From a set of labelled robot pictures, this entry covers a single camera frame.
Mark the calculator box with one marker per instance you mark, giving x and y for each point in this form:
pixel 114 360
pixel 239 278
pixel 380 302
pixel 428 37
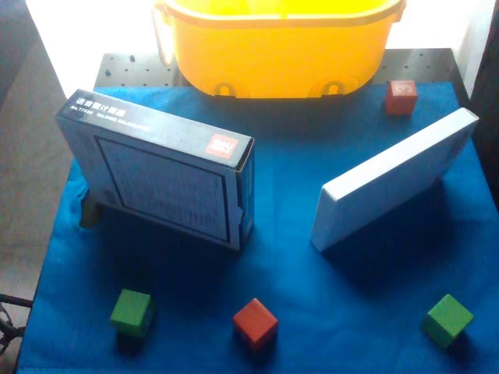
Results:
pixel 163 183

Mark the long white box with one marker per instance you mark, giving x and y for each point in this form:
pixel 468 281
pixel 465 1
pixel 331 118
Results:
pixel 382 183

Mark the yellow plastic bin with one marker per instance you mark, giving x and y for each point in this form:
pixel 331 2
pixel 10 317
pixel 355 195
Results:
pixel 273 50

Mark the blue cloth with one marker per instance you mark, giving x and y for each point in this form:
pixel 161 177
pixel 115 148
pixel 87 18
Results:
pixel 296 280

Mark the plain red cube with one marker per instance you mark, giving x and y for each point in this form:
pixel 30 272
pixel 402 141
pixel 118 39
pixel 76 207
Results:
pixel 255 323

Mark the green cube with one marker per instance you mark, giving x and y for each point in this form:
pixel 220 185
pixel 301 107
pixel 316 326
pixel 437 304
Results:
pixel 448 321
pixel 130 313

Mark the red cube with number three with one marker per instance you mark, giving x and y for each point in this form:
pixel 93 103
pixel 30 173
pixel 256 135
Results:
pixel 401 99

